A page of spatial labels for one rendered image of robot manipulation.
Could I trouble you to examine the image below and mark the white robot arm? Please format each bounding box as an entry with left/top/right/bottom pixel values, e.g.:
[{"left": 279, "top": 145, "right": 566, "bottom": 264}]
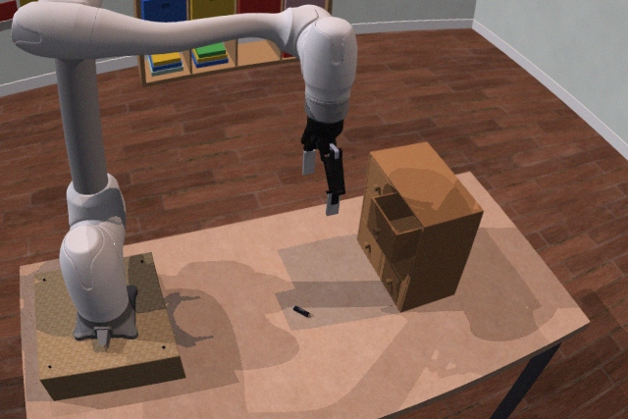
[{"left": 11, "top": 0, "right": 357, "bottom": 350}]

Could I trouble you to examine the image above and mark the brown wooden chest of drawers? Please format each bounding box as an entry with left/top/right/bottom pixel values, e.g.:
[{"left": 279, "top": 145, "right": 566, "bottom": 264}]
[{"left": 357, "top": 142, "right": 484, "bottom": 313}]

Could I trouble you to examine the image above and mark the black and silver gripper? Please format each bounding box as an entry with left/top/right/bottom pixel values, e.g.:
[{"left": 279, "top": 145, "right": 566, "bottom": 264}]
[{"left": 301, "top": 116, "right": 345, "bottom": 216}]

